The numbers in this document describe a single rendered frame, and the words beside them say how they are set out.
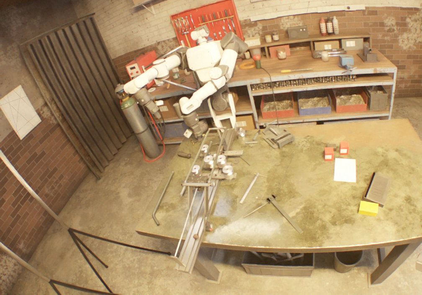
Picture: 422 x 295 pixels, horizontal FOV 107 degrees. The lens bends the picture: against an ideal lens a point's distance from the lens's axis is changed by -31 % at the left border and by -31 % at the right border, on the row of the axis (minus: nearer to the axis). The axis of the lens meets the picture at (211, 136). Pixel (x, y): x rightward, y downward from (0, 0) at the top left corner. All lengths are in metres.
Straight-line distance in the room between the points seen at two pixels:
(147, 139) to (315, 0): 2.75
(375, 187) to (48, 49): 3.42
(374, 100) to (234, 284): 2.22
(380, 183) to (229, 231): 0.69
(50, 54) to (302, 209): 3.14
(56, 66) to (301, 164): 2.99
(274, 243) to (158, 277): 1.34
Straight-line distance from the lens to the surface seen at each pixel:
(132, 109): 2.82
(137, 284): 2.13
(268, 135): 1.33
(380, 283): 1.84
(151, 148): 3.08
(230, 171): 1.06
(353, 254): 1.79
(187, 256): 0.93
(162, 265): 2.08
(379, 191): 1.05
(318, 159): 1.17
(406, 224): 1.03
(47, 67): 3.17
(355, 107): 2.61
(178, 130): 3.02
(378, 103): 2.69
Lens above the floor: 1.69
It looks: 33 degrees down
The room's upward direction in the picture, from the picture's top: 20 degrees counter-clockwise
